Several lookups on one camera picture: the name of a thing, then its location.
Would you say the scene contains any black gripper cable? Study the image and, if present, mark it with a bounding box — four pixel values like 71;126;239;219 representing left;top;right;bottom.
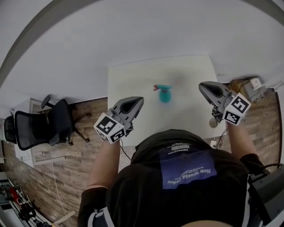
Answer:
119;139;133;160

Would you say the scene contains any black mounted device box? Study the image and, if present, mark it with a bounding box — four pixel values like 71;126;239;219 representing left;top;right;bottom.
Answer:
247;164;284;227

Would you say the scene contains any black metal rack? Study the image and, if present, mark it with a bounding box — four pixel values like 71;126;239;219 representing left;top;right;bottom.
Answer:
0;177;53;227

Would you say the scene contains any person's right forearm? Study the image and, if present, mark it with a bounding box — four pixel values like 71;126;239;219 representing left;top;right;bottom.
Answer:
226;124;258;160

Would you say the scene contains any gray electronic device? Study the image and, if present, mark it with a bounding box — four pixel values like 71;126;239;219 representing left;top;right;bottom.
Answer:
243;76;268;102

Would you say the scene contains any white table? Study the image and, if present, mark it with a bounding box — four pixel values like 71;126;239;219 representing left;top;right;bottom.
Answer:
107;55;227;147

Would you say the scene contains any black printed t-shirt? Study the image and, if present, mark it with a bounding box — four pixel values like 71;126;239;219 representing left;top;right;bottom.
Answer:
77;129;267;227

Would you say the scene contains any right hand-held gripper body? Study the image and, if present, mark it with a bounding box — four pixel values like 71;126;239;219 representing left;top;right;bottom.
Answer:
212;90;252;126

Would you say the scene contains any white desk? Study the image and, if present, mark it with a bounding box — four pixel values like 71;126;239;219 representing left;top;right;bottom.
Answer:
12;98;65;168

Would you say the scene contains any person's left forearm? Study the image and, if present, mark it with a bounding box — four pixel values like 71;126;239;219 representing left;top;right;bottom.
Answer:
87;138;122;190

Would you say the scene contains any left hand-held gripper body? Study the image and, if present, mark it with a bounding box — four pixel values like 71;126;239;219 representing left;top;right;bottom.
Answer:
93;106;135;144

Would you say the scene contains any black office chair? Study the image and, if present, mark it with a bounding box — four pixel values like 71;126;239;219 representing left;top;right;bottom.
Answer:
4;94;92;151

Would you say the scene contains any teal spray bottle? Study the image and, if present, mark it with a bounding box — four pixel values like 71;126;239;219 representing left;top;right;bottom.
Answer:
158;89;173;104

